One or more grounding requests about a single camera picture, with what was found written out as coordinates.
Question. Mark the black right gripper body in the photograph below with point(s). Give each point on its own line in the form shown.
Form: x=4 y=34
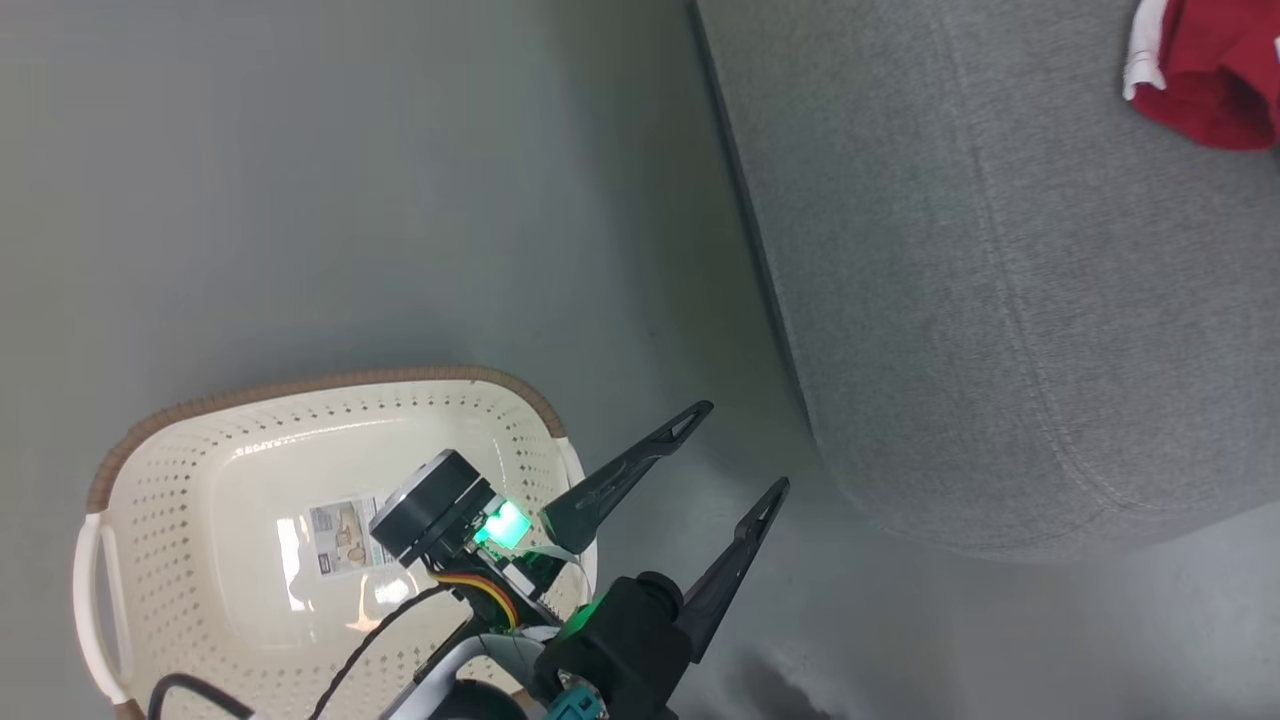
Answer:
x=620 y=645

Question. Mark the black cylindrical wrist camera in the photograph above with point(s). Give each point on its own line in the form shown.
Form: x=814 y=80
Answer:
x=430 y=505

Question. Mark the light grey fabric sofa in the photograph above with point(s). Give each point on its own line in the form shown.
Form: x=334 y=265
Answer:
x=1000 y=300

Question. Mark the red garment with white trim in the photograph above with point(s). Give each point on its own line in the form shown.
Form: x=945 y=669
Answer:
x=1215 y=70

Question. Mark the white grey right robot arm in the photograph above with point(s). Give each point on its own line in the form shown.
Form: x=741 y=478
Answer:
x=455 y=685

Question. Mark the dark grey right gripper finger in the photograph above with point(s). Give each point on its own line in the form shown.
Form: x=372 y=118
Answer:
x=620 y=475
x=730 y=565

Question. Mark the paper label with photo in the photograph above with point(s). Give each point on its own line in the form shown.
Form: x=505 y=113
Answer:
x=335 y=537

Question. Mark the cream perforated laundry basket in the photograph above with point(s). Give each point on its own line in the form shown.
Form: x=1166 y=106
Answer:
x=200 y=480

